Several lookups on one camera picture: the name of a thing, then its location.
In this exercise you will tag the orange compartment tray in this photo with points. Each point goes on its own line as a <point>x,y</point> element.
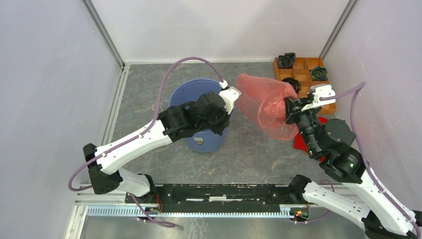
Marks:
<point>301,71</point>

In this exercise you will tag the black bag roll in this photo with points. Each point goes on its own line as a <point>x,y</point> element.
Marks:
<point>286,61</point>
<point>294,83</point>

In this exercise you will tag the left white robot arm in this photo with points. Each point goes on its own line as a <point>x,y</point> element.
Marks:
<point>106,162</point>

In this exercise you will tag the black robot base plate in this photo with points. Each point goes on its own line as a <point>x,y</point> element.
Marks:
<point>222,198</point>

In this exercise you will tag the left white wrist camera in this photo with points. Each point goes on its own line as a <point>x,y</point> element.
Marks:
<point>230,95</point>

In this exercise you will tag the blue plastic trash bin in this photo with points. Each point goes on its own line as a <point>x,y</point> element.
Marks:
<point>203,141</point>

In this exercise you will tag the black bag roll middle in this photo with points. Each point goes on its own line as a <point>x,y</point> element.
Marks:
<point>294,83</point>

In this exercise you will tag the slotted cable duct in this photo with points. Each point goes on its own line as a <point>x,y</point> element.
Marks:
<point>134,211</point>

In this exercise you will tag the red cloth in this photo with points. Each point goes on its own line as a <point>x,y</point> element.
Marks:
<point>300,144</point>

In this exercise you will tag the black bag roll top left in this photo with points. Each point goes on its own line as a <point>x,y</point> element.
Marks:
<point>286,61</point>

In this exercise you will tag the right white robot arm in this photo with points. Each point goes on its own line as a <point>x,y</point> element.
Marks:
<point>375,211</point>

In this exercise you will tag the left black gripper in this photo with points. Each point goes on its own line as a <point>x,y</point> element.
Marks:
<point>220,130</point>

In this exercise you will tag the red translucent trash bag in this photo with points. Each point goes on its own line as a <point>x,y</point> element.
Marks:
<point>262,101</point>

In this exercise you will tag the dark green bag roll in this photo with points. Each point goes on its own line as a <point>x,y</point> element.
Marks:
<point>319,73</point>

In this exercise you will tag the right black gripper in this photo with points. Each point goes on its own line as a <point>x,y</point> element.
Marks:
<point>294,106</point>

